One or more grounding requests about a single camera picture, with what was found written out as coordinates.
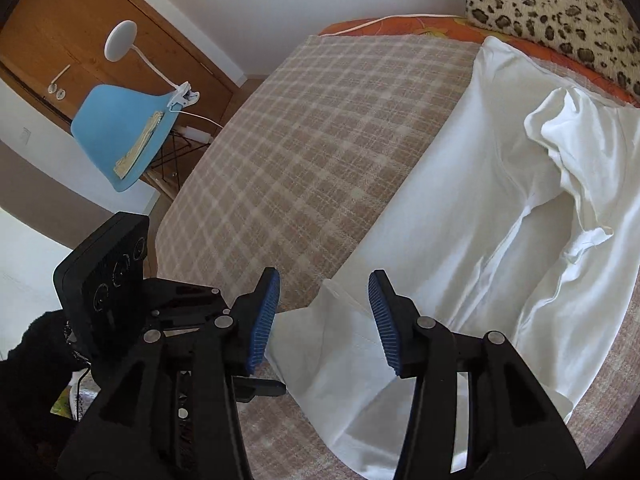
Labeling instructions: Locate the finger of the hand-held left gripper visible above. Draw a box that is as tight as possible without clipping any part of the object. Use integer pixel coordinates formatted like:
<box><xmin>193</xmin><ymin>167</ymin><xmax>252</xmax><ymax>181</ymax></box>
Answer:
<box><xmin>144</xmin><ymin>277</ymin><xmax>237</xmax><ymax>332</ymax></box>
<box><xmin>230</xmin><ymin>375</ymin><xmax>287</xmax><ymax>402</ymax></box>

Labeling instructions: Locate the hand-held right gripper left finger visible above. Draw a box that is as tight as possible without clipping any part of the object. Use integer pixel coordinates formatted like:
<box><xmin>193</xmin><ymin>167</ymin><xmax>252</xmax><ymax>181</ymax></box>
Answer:
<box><xmin>57</xmin><ymin>266</ymin><xmax>282</xmax><ymax>480</ymax></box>

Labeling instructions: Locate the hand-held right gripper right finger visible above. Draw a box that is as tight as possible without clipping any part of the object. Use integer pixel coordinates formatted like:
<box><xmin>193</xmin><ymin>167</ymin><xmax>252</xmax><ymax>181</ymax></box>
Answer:
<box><xmin>367</xmin><ymin>269</ymin><xmax>588</xmax><ymax>480</ymax></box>

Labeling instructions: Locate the white t-shirt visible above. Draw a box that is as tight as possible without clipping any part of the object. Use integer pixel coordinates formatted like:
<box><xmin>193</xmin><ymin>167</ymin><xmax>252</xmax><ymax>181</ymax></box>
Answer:
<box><xmin>263</xmin><ymin>35</ymin><xmax>640</xmax><ymax>480</ymax></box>

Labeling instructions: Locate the yellow green printed bag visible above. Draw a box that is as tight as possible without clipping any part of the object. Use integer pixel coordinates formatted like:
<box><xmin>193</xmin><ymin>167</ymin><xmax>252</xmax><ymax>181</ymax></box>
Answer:
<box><xmin>50</xmin><ymin>385</ymin><xmax>77</xmax><ymax>419</ymax></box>

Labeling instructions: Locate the cream cloth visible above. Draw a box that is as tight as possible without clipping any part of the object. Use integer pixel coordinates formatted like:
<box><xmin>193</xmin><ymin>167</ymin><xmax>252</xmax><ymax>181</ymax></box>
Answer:
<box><xmin>114</xmin><ymin>110</ymin><xmax>166</xmax><ymax>178</ymax></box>

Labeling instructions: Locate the blue chair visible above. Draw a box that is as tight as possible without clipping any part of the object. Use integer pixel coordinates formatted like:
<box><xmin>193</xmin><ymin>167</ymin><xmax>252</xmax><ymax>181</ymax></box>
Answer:
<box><xmin>70</xmin><ymin>85</ymin><xmax>193</xmax><ymax>197</ymax></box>

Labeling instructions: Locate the beige plaid blanket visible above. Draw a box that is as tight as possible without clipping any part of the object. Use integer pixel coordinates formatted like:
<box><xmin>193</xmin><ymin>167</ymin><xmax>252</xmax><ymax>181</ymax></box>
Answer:
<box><xmin>155</xmin><ymin>30</ymin><xmax>640</xmax><ymax>480</ymax></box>

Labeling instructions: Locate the white clip lamp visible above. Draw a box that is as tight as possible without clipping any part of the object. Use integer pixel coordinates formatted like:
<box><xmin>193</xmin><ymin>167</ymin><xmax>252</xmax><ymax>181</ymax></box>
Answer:
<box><xmin>102</xmin><ymin>20</ymin><xmax>202</xmax><ymax>112</ymax></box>

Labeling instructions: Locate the wooden door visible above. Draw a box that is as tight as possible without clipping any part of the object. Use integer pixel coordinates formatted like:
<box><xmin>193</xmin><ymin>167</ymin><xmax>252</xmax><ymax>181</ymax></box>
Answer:
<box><xmin>0</xmin><ymin>0</ymin><xmax>241</xmax><ymax>131</ymax></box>

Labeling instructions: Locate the leopard print cushion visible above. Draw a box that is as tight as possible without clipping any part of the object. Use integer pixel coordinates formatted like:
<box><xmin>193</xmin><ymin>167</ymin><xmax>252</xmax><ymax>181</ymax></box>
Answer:
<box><xmin>460</xmin><ymin>0</ymin><xmax>640</xmax><ymax>98</ymax></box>

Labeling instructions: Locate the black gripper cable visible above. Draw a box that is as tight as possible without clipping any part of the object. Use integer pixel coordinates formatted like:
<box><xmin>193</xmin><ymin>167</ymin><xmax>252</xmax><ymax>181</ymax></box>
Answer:
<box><xmin>70</xmin><ymin>369</ymin><xmax>95</xmax><ymax>397</ymax></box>

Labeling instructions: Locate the white lamp cable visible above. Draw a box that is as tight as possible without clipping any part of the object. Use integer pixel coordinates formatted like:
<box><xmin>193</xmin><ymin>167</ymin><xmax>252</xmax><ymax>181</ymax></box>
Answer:
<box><xmin>180</xmin><ymin>109</ymin><xmax>226</xmax><ymax>132</ymax></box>

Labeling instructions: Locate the white door handle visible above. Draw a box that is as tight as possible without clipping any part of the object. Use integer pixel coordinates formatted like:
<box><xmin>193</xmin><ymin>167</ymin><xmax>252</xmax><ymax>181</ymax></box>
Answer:
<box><xmin>47</xmin><ymin>65</ymin><xmax>72</xmax><ymax>102</ymax></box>

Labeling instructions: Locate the white cord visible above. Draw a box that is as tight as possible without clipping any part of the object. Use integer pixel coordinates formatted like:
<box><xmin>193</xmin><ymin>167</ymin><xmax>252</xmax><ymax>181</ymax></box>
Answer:
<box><xmin>325</xmin><ymin>12</ymin><xmax>466</xmax><ymax>36</ymax></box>

